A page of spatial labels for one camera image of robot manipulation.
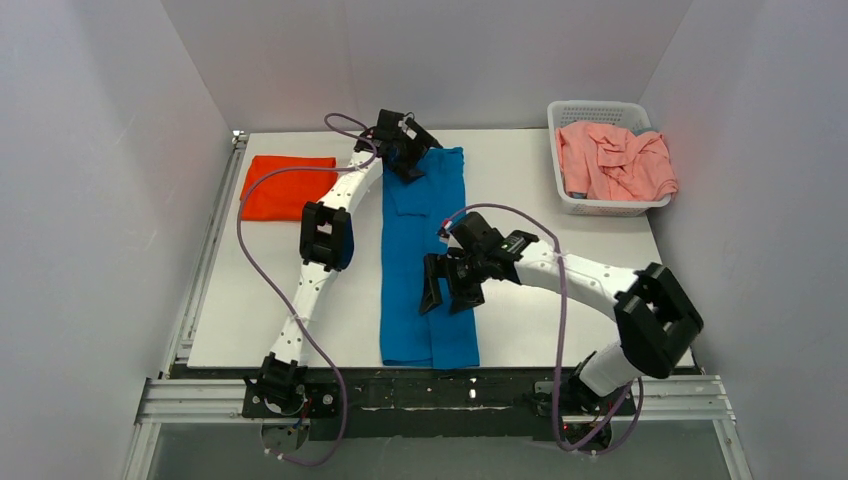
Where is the blue t shirt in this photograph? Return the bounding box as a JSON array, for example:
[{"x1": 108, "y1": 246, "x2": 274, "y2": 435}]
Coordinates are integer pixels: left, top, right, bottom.
[{"x1": 379, "y1": 147, "x2": 480, "y2": 370}]

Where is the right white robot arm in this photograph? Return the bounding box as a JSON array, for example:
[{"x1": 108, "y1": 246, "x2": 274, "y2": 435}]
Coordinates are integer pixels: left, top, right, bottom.
[{"x1": 419, "y1": 212, "x2": 704, "y2": 407}]

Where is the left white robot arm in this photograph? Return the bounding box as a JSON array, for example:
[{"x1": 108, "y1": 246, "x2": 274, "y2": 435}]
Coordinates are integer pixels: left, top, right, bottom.
[{"x1": 247, "y1": 109, "x2": 440, "y2": 416}]

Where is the folded orange t shirt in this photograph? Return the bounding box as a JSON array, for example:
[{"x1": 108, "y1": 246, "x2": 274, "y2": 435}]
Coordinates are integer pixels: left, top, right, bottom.
[{"x1": 239, "y1": 155, "x2": 338, "y2": 222}]

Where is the pink t shirt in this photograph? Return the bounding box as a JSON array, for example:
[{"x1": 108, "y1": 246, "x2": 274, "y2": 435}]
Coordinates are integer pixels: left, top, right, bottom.
[{"x1": 558, "y1": 121, "x2": 679, "y2": 201}]

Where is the white plastic basket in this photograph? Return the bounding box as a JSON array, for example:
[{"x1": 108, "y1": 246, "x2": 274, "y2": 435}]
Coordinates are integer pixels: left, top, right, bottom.
[{"x1": 547, "y1": 100, "x2": 672, "y2": 217}]

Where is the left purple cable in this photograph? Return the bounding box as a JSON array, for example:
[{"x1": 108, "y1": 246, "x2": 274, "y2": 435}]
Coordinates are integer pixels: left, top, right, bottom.
[{"x1": 235, "y1": 112, "x2": 379, "y2": 468}]

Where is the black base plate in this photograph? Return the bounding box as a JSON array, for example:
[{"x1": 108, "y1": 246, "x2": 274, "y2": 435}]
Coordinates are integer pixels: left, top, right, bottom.
[{"x1": 242, "y1": 367, "x2": 622, "y2": 442}]

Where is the aluminium frame rail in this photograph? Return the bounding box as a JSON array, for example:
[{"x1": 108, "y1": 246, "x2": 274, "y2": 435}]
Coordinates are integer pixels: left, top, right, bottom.
[{"x1": 125, "y1": 132, "x2": 749, "y2": 479}]

